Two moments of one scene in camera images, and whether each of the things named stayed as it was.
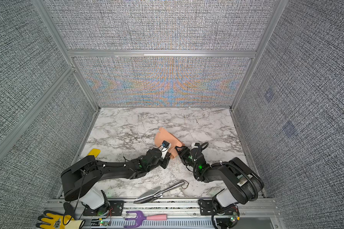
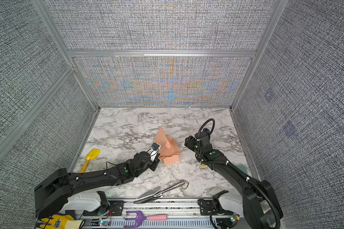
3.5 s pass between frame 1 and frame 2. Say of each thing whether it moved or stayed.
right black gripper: moved
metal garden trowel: stayed
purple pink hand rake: stayed
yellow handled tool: stayed
